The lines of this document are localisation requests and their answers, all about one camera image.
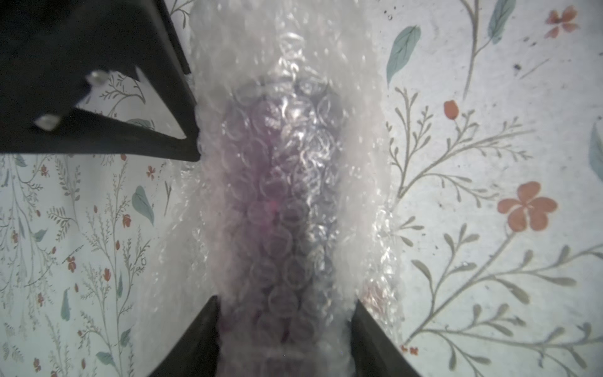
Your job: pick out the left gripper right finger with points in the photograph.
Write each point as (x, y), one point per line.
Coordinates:
(374, 354)

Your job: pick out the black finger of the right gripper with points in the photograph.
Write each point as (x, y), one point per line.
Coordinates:
(54, 53)

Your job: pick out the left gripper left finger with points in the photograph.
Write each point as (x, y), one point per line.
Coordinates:
(196, 353)

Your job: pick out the purple glass bottle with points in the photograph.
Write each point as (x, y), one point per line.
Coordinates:
(281, 313)

